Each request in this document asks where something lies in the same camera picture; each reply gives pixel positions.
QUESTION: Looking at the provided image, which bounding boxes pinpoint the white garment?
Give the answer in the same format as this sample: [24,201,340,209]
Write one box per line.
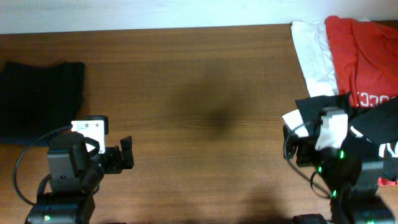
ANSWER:
[282,21,339,137]

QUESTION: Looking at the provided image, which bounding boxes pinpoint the black shorts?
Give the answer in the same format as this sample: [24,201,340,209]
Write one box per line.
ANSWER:
[1,62,85,146]

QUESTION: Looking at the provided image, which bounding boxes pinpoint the black printed garment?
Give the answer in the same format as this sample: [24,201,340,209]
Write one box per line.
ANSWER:
[295,93,397,185]

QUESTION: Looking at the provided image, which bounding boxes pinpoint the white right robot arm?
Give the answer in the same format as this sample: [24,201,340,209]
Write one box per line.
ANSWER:
[283,124,397,223]

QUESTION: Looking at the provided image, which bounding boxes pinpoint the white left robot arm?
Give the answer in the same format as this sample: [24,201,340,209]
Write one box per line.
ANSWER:
[25,133,134,223]

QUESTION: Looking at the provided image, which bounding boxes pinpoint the red shirt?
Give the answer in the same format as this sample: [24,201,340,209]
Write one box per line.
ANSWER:
[325,16,397,108]

